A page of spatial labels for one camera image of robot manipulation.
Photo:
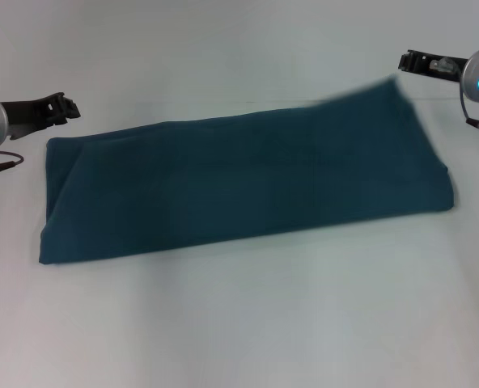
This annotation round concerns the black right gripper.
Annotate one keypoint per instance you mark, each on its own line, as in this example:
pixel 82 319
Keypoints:
pixel 443 66

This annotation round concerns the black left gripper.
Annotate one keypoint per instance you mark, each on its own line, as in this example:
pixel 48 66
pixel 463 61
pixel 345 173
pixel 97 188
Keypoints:
pixel 27 115

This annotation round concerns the teal blue shirt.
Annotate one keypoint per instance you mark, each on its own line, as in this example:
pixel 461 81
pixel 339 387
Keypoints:
pixel 243 182

